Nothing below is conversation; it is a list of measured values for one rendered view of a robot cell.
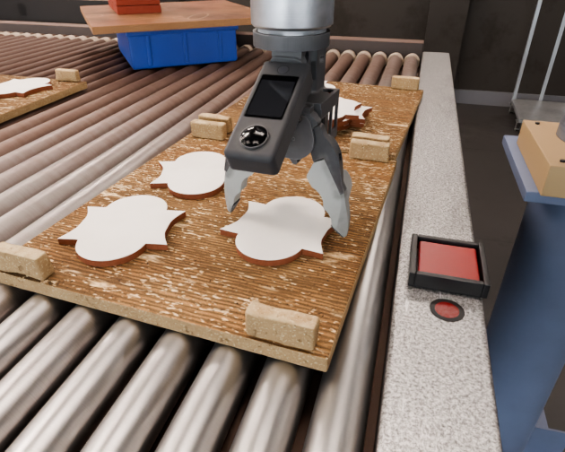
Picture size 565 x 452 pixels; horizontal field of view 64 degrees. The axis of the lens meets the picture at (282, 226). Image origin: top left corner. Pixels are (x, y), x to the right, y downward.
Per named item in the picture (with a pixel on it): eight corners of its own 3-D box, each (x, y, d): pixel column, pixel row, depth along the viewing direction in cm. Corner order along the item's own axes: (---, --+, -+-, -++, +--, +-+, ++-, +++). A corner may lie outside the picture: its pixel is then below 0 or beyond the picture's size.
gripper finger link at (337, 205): (378, 208, 51) (340, 135, 48) (365, 234, 46) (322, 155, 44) (354, 216, 53) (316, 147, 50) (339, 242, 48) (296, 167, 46)
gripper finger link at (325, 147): (359, 183, 45) (317, 104, 43) (355, 189, 44) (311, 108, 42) (320, 198, 48) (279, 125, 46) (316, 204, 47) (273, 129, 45)
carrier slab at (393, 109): (422, 96, 102) (423, 89, 101) (393, 167, 69) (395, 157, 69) (277, 82, 113) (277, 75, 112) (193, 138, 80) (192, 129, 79)
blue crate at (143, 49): (210, 43, 157) (207, 12, 152) (239, 61, 133) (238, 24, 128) (117, 50, 147) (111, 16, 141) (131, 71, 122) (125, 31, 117)
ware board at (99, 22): (224, 4, 168) (224, -1, 167) (278, 22, 129) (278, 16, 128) (81, 12, 151) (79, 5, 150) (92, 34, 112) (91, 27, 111)
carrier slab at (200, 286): (395, 169, 69) (396, 160, 68) (326, 373, 36) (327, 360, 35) (191, 141, 79) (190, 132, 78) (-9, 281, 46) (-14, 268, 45)
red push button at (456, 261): (473, 258, 50) (476, 247, 49) (477, 292, 45) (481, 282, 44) (417, 249, 51) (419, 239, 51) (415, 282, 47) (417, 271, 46)
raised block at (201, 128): (228, 137, 76) (227, 121, 74) (223, 141, 74) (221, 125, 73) (195, 133, 78) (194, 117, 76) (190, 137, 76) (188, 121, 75)
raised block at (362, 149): (389, 159, 68) (392, 142, 67) (387, 163, 67) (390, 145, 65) (350, 153, 70) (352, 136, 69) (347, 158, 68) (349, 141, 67)
